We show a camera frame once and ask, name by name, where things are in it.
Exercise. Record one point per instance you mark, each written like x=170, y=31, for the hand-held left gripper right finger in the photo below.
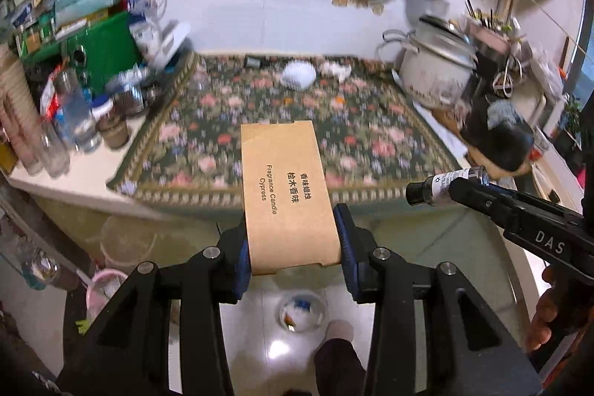
x=348, y=257

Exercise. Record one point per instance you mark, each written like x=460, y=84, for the white bowl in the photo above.
x=301, y=312

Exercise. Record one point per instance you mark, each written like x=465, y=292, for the small dark jar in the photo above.
x=253, y=62

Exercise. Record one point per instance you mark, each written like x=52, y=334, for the clear bottle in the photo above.
x=79, y=117

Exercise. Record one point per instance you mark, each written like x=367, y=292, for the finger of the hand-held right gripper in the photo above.
x=482, y=196

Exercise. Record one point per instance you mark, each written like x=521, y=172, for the lower kitchen cabinet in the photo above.
x=417, y=238

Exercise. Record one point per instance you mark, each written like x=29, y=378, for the pink utensil holder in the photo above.
x=492, y=39

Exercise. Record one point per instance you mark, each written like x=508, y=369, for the pink stack of cups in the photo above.
x=18, y=108

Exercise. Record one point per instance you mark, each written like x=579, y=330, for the person's right hand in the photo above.
x=543, y=317

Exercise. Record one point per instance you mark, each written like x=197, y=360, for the white rice cooker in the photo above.
x=431, y=69

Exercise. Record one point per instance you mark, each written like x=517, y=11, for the brown lidded jar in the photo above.
x=113, y=129

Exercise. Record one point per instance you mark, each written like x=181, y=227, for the blue grey rag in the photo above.
x=506, y=113

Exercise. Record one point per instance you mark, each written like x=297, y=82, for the pink basin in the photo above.
x=104, y=291

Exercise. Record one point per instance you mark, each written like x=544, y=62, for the brown cardboard box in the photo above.
x=287, y=192

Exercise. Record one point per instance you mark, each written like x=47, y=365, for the dark bottle with white label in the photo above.
x=431, y=189

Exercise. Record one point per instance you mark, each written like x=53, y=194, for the potted plant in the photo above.
x=571, y=117

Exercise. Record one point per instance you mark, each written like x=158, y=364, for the floral cloth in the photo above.
x=195, y=131

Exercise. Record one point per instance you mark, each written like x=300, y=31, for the clear plastic bucket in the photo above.
x=127, y=243

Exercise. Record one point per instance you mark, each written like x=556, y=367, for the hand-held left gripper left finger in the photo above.
x=241, y=270

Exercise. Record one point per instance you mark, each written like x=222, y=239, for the person's leg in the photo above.
x=338, y=363

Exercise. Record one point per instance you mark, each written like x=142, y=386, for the drinking glass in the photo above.
x=54, y=150

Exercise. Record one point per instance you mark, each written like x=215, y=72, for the black pot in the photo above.
x=503, y=145

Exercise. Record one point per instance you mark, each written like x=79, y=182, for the white plastic bag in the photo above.
x=547, y=73

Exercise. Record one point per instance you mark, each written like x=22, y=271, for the green box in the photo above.
x=106, y=48

